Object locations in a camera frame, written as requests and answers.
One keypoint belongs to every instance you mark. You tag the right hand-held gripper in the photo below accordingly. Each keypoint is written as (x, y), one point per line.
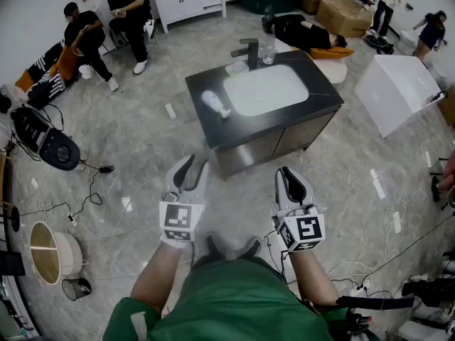
(305, 229)

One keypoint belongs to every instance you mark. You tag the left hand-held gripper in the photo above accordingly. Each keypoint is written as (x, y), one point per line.
(181, 219)

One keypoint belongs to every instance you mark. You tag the white bottle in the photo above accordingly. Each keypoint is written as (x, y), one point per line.
(212, 99)

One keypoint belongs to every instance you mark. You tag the person's right forearm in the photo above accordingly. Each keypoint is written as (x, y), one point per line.
(313, 279)

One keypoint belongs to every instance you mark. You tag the person's left forearm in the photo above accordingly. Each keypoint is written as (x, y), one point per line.
(160, 279)

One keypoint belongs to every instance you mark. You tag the person's left hand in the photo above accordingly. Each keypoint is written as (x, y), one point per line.
(176, 244)

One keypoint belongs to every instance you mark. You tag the black-topped vanity cabinet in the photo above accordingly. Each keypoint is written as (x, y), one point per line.
(213, 126)

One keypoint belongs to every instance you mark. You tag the person's right black shoe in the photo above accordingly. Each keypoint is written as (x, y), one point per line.
(252, 247)

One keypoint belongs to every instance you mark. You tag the person's black shoe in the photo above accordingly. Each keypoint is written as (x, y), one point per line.
(213, 247)
(252, 247)

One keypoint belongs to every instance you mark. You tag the white power strip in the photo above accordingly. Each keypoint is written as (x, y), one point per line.
(170, 111)
(358, 291)
(72, 220)
(397, 222)

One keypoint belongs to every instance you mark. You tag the person's left black shoe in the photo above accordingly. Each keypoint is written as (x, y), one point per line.
(213, 247)

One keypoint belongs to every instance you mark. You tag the black power adapter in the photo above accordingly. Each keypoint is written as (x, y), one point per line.
(106, 169)

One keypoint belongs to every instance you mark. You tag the white sink basin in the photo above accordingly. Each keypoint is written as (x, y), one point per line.
(266, 91)

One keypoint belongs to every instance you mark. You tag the pale soap dish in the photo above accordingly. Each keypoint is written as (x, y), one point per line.
(236, 69)

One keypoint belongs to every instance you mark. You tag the pale blue soap bar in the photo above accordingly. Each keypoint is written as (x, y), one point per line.
(238, 68)

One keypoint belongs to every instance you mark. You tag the person's green shirt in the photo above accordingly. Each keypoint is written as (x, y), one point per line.
(234, 304)

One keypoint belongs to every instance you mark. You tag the white pebble pouf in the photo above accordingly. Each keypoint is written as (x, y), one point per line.
(334, 70)

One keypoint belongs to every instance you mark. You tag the black round-base device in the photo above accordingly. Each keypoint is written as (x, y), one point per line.
(60, 153)

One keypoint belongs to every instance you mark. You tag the clear glass cup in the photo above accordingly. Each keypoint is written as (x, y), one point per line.
(269, 53)

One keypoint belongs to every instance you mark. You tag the round beige basin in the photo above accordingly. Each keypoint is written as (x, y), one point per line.
(67, 254)

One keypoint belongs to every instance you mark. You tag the orange cushion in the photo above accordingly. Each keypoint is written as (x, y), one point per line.
(330, 52)

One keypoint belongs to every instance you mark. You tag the white rectangular block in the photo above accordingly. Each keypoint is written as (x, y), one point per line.
(394, 91)

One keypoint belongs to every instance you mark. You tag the black faucet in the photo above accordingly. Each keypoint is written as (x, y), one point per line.
(252, 52)

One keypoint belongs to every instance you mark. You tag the grey pebble pouf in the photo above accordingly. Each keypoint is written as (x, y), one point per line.
(284, 45)

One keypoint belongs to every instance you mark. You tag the black waist pack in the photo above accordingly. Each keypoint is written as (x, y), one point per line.
(357, 323)

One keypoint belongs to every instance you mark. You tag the black mesh bin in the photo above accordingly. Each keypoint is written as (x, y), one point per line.
(76, 290)

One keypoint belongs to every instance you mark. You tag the large orange pillow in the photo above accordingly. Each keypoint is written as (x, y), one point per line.
(65, 64)

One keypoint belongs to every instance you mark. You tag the black white striped sofa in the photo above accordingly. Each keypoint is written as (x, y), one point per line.
(46, 87)

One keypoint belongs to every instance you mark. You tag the black round floor base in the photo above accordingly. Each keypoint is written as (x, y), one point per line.
(377, 43)

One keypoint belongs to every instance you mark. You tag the white cabinet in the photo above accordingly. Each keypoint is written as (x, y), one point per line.
(185, 2)

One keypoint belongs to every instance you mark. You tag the large cardboard box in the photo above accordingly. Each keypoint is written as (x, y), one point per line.
(341, 16)

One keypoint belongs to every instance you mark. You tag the small orange pillow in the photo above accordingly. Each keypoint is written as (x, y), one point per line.
(24, 81)

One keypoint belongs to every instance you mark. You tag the black flat panel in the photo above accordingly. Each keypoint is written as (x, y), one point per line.
(10, 263)

